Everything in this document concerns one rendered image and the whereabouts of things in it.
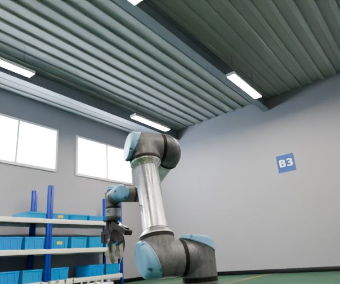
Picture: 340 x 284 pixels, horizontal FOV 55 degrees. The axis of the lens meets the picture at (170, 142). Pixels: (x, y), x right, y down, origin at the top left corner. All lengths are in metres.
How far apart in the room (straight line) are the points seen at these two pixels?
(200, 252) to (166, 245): 0.12
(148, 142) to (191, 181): 7.77
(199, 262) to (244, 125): 7.49
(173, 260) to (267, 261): 6.90
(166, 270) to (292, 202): 6.75
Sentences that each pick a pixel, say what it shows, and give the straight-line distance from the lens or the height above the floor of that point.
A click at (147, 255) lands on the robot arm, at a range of 1.03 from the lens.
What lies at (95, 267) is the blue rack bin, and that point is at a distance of 7.12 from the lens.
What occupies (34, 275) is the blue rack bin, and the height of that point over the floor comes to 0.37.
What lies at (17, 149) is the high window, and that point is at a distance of 7.26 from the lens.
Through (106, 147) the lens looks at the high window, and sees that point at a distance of 8.74.
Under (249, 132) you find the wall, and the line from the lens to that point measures 8.36.
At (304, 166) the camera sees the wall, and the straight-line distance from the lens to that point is 7.73.
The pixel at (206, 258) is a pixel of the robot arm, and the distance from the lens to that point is 1.11.
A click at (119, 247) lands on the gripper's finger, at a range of 1.65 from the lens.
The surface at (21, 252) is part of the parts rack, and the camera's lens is 6.21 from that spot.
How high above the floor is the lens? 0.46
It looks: 20 degrees up
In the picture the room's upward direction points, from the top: 5 degrees counter-clockwise
